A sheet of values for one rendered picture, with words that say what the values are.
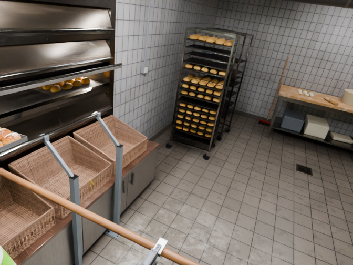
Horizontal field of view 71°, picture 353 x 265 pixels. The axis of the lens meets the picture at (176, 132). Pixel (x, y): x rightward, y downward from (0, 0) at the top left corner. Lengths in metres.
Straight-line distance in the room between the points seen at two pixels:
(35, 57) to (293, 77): 4.71
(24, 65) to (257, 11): 4.53
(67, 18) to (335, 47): 4.65
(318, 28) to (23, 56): 4.83
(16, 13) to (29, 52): 0.25
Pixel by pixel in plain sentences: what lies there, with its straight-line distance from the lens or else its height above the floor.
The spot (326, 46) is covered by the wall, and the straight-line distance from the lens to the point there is 5.58.
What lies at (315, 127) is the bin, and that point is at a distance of 5.16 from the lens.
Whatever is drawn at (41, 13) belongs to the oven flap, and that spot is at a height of 1.82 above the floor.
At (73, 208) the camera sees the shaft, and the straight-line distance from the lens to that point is 1.11.
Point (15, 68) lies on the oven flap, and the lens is 1.92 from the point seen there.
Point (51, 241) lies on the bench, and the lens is 1.91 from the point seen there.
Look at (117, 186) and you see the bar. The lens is 2.21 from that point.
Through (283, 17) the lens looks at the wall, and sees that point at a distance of 5.54.
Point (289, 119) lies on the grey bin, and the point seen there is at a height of 0.42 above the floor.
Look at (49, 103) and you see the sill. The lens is 2.17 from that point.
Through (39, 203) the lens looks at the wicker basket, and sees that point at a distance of 1.91.
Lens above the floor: 1.97
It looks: 26 degrees down
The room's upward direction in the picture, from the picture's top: 9 degrees clockwise
